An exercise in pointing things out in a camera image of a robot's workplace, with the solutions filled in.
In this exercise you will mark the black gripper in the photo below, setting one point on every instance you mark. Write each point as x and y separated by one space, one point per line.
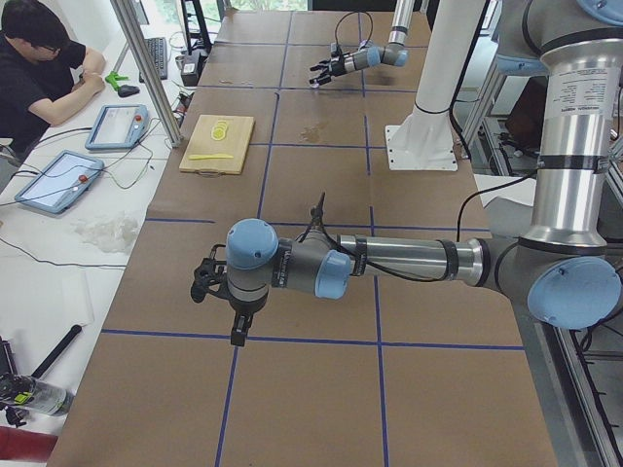
340 64
241 308

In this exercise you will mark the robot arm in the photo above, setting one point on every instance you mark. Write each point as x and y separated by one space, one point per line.
367 54
557 269

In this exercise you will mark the lemon slice nearest knife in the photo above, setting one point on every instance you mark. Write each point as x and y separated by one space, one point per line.
220 139

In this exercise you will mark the wooden cutting board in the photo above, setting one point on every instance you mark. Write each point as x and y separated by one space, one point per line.
235 143

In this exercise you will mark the black box on desk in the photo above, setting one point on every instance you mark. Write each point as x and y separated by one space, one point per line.
191 68

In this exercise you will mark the yellow plastic knife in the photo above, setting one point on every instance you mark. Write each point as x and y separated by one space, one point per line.
214 156

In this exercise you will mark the crumpled white tissue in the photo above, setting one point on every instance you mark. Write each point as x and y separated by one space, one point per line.
110 234

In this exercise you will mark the black marker pen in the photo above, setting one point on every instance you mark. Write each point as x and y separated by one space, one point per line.
69 337

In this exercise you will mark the black keyboard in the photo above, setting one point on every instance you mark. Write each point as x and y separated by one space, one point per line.
156 47

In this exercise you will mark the black computer mouse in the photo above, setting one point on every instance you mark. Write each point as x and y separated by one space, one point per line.
127 91

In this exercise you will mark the clear plastic bottle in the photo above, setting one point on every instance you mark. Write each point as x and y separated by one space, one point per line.
32 394

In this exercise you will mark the green plastic toy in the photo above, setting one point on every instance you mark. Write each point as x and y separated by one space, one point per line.
114 79

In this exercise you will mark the far blue teach pendant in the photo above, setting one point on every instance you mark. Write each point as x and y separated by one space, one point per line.
118 127

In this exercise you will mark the blue teach pendant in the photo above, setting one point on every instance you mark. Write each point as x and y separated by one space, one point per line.
60 183
118 127

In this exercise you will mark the near blue teach pendant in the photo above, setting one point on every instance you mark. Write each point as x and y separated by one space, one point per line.
60 183

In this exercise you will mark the seated person in black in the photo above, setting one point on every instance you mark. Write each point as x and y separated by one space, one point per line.
46 78

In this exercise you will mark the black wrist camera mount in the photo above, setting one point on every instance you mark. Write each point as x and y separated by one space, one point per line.
210 278

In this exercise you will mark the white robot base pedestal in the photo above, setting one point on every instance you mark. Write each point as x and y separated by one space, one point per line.
424 141

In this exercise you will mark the aluminium frame post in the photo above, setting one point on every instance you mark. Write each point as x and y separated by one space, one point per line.
133 33

